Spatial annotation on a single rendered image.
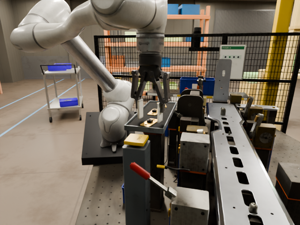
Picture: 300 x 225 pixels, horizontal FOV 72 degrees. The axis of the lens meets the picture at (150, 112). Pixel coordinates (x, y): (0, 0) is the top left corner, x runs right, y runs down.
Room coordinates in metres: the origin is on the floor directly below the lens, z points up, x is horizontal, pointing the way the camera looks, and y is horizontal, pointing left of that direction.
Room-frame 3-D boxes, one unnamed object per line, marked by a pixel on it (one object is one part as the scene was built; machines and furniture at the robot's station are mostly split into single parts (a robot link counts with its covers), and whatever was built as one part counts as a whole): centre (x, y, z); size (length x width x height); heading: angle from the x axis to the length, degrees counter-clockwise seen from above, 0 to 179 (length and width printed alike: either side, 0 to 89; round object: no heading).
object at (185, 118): (0.92, -0.17, 0.90); 0.05 x 0.05 x 0.40; 76
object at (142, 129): (0.82, -0.02, 1.16); 0.37 x 0.14 x 0.02; 166
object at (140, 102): (0.72, 0.04, 1.21); 0.03 x 0.01 x 0.07; 152
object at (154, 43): (0.70, 0.00, 1.43); 0.09 x 0.09 x 0.06
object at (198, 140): (0.69, -0.15, 0.90); 0.13 x 0.08 x 0.41; 76
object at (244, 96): (1.89, -0.42, 1.02); 0.90 x 0.22 x 0.03; 76
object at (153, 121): (0.70, 0.00, 1.17); 0.08 x 0.04 x 0.01; 152
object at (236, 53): (1.93, -0.74, 1.30); 0.23 x 0.02 x 0.31; 76
